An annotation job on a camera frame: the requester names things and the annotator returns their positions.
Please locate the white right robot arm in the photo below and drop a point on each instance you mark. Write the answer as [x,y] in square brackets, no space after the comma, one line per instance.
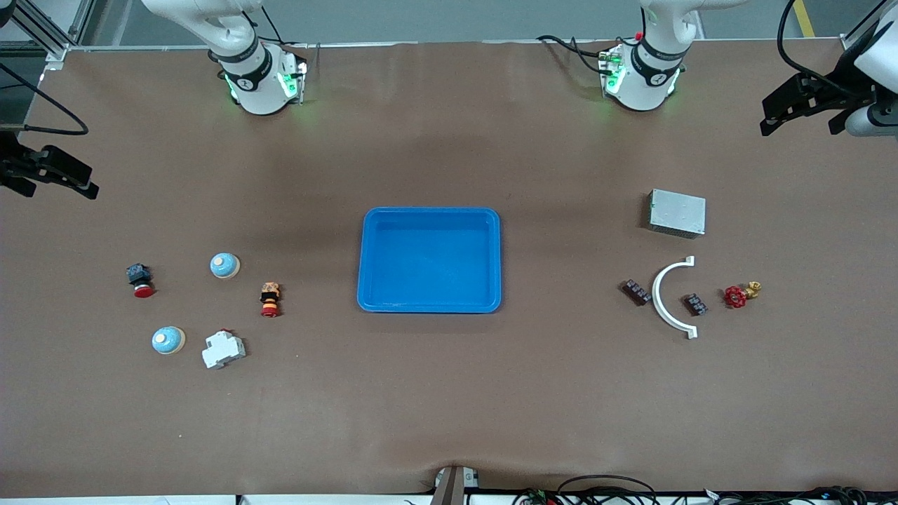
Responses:
[259,91]

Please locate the grey metal box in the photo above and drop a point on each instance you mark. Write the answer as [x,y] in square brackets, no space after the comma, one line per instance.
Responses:
[677,214]

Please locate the orange red emergency stop button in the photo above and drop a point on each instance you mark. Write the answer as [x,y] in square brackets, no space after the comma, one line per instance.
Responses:
[270,298]

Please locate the short dark brown capacitor block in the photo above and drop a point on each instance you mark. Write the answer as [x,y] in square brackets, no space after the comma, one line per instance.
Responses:
[695,304]

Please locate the blue bell with orange knob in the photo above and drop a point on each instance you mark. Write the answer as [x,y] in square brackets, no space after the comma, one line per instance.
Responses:
[224,265]

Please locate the aluminium frame profile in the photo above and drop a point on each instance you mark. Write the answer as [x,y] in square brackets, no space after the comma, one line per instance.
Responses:
[850,43]
[56,50]

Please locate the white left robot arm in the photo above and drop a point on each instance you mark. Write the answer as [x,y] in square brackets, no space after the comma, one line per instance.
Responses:
[642,84]

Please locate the white circuit breaker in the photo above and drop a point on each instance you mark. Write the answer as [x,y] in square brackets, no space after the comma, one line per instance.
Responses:
[223,349]

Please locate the brown table mat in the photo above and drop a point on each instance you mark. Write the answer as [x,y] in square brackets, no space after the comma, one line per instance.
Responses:
[449,393]

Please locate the red push button black body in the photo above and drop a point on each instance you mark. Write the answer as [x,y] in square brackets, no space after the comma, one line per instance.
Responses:
[143,290]

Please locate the blue plastic tray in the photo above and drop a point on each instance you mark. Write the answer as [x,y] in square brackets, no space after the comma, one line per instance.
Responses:
[421,280]

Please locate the blue bell with white knob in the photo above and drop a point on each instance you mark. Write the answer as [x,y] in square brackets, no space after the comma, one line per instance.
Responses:
[168,341]

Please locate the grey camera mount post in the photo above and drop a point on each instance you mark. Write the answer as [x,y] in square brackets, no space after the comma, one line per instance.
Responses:
[452,487]

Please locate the white curved bracket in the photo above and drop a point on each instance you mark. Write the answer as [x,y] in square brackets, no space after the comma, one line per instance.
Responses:
[657,294]

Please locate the long dark brown capacitor block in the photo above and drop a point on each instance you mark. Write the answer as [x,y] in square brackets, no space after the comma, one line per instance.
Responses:
[636,292]

